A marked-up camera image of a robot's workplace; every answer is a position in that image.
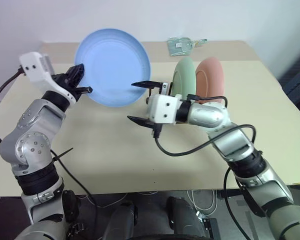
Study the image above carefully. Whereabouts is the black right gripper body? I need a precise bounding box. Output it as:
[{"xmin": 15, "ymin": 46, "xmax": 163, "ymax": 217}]
[{"xmin": 145, "ymin": 81, "xmax": 172, "ymax": 139}]

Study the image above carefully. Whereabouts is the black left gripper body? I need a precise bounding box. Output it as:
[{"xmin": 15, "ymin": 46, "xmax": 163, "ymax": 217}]
[{"xmin": 51, "ymin": 72, "xmax": 83, "ymax": 100}]

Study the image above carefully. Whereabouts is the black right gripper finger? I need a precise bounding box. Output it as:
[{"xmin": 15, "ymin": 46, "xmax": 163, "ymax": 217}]
[
  {"xmin": 130, "ymin": 80, "xmax": 163, "ymax": 90},
  {"xmin": 126, "ymin": 115, "xmax": 155, "ymax": 129}
]

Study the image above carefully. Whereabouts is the blue plate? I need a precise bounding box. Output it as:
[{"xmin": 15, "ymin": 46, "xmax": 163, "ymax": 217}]
[{"xmin": 74, "ymin": 28, "xmax": 152, "ymax": 108}]

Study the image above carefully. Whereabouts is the green plate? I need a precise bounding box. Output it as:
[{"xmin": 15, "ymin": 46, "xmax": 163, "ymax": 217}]
[{"xmin": 171, "ymin": 56, "xmax": 198, "ymax": 99}]

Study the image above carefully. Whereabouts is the clear plastic packet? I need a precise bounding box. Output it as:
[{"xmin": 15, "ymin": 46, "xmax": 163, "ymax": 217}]
[{"xmin": 166, "ymin": 36, "xmax": 209, "ymax": 57}]

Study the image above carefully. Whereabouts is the pink plate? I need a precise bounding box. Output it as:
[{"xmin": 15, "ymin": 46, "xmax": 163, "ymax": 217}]
[{"xmin": 195, "ymin": 56, "xmax": 226, "ymax": 104}]

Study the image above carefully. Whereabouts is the black zip tie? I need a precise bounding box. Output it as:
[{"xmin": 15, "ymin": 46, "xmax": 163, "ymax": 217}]
[{"xmin": 51, "ymin": 147, "xmax": 74, "ymax": 164}]

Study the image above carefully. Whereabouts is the dark rounded shape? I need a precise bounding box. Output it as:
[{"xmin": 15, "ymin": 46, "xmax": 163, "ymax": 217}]
[
  {"xmin": 165, "ymin": 196, "xmax": 209, "ymax": 240},
  {"xmin": 106, "ymin": 200, "xmax": 141, "ymax": 240}
]

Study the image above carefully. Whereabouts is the black rounded robot part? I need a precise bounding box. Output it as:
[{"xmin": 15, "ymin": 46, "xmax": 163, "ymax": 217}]
[{"xmin": 61, "ymin": 189, "xmax": 80, "ymax": 224}]

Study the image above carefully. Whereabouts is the black box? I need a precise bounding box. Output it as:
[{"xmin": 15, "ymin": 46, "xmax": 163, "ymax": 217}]
[{"xmin": 201, "ymin": 217, "xmax": 222, "ymax": 240}]

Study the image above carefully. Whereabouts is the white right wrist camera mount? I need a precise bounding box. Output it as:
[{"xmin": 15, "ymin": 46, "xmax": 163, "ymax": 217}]
[{"xmin": 146, "ymin": 94, "xmax": 183, "ymax": 125}]

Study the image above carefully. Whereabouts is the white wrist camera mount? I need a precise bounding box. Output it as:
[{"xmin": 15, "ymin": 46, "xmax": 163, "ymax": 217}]
[
  {"xmin": 146, "ymin": 94, "xmax": 183, "ymax": 125},
  {"xmin": 18, "ymin": 51, "xmax": 78, "ymax": 105}
]

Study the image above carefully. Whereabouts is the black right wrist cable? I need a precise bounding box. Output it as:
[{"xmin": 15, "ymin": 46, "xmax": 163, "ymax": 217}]
[{"xmin": 153, "ymin": 124, "xmax": 257, "ymax": 158}]

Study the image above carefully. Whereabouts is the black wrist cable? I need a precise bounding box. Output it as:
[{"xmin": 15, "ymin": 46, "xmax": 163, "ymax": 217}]
[
  {"xmin": 0, "ymin": 65, "xmax": 26, "ymax": 144},
  {"xmin": 153, "ymin": 124, "xmax": 257, "ymax": 158}
]

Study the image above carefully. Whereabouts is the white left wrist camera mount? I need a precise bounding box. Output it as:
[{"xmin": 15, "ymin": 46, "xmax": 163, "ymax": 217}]
[{"xmin": 18, "ymin": 51, "xmax": 78, "ymax": 105}]

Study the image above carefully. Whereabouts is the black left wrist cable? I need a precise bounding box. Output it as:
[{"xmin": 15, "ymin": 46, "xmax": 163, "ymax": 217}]
[{"xmin": 0, "ymin": 65, "xmax": 26, "ymax": 144}]

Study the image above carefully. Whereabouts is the short black forearm cable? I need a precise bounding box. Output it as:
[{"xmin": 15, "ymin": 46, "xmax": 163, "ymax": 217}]
[{"xmin": 186, "ymin": 93, "xmax": 228, "ymax": 109}]

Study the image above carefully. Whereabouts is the white cable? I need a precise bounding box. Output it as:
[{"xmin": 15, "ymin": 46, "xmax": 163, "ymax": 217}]
[{"xmin": 186, "ymin": 189, "xmax": 219, "ymax": 217}]

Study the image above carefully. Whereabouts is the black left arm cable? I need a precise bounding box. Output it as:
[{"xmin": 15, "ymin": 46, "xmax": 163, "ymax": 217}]
[{"xmin": 50, "ymin": 149, "xmax": 100, "ymax": 240}]

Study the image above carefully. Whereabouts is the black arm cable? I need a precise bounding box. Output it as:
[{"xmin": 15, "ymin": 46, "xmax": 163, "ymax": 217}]
[
  {"xmin": 223, "ymin": 166, "xmax": 252, "ymax": 240},
  {"xmin": 50, "ymin": 149, "xmax": 100, "ymax": 240}
]

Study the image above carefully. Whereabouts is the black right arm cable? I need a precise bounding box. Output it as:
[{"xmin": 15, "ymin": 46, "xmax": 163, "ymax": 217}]
[{"xmin": 223, "ymin": 166, "xmax": 252, "ymax": 240}]

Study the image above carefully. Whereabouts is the black table frame bar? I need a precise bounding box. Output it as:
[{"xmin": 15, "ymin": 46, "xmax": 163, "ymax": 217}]
[{"xmin": 219, "ymin": 187, "xmax": 244, "ymax": 199}]

